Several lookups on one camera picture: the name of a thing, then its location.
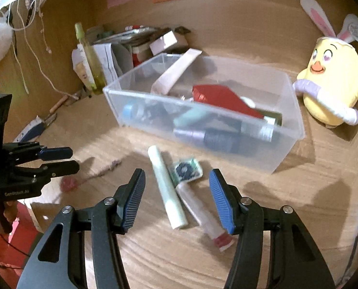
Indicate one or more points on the blue and white tool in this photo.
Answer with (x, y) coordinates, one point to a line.
(34, 128)

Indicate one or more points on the pile of flat packets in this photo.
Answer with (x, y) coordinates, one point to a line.
(127, 34)

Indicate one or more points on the red pouch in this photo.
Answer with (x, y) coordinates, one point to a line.
(224, 97)

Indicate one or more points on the folded white paper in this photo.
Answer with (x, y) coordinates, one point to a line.
(106, 61)

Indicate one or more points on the red and white container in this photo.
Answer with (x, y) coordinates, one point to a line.
(141, 55)

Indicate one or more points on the wooden stick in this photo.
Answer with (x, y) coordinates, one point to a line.
(58, 104)

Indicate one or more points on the small teal packet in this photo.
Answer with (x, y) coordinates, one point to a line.
(186, 171)

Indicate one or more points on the teal tube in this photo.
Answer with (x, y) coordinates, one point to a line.
(191, 117)

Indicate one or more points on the pink cardboard box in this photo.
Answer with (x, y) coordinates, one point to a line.
(165, 42)

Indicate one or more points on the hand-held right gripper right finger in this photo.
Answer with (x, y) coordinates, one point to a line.
(222, 201)

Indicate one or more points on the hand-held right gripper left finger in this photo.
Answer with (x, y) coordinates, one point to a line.
(133, 198)

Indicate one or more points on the silver capped tube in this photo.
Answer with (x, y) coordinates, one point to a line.
(258, 131)

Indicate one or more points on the yellow and white packet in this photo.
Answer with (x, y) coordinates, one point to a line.
(81, 69)

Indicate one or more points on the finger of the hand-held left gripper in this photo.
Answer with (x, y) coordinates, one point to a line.
(64, 168)
(56, 153)

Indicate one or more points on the clear plastic storage box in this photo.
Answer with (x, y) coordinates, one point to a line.
(215, 66)

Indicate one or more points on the purple tube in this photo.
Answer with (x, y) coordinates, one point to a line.
(191, 134)

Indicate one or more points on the red cloth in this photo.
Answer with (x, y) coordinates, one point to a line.
(19, 240)

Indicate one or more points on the light green tube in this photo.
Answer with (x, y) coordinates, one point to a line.
(166, 186)

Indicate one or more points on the dark ribbed bottle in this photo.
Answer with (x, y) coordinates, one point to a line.
(221, 140)

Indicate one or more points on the beige cream tube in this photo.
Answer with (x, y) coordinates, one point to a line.
(176, 69)

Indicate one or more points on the green plastic bottle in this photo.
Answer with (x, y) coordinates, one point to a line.
(93, 63)

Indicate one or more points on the translucent tube with red cap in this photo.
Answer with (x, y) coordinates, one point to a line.
(197, 207)

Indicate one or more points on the yellow chick plush toy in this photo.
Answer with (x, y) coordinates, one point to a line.
(335, 75)

